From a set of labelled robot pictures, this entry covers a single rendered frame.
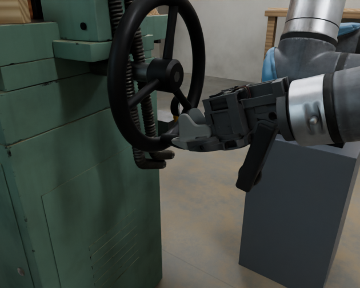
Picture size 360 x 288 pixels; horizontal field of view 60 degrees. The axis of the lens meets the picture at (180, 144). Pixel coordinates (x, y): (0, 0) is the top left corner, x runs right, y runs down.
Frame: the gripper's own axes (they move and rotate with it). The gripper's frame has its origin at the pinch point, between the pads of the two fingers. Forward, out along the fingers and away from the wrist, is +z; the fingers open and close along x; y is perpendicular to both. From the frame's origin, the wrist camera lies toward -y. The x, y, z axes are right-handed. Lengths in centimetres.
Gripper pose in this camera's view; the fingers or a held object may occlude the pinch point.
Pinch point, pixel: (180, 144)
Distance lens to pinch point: 55.0
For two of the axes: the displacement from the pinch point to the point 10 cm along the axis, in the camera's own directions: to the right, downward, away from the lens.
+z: -8.1, 1.0, 5.8
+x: -5.2, 3.4, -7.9
